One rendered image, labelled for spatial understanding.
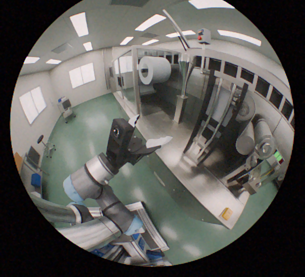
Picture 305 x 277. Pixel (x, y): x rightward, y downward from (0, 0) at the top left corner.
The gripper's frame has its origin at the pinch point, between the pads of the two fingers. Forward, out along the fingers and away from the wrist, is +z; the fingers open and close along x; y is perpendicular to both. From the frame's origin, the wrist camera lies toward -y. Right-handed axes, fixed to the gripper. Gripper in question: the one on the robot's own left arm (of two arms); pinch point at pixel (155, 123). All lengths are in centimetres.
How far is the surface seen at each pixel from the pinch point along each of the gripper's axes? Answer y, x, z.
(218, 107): -8.2, 17.6, 21.0
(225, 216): 22, 66, -9
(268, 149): -10, 55, 18
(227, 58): -40, 16, 65
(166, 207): 117, 56, -18
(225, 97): -13.8, 18.2, 20.6
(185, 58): -24, -12, 44
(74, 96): 137, -524, -40
